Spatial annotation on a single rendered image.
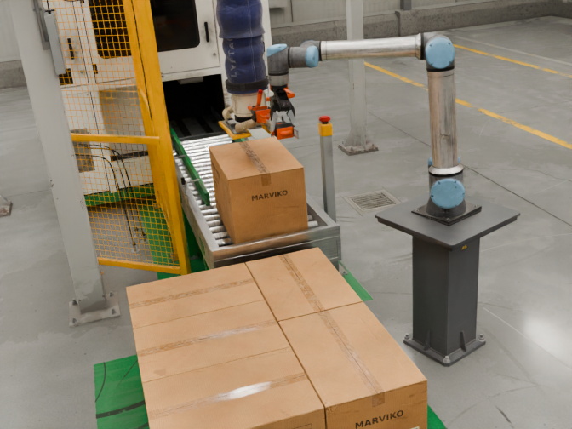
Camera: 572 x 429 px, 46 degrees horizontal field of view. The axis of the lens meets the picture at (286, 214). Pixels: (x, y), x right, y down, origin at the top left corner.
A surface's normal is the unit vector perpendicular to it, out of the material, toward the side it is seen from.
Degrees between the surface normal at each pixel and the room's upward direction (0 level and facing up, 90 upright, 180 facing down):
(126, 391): 0
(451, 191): 94
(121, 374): 0
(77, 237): 90
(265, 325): 0
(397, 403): 90
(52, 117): 90
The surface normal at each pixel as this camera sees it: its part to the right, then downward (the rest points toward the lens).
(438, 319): -0.80, 0.29
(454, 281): 0.60, 0.28
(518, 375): -0.07, -0.91
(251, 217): 0.26, 0.37
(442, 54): -0.18, 0.27
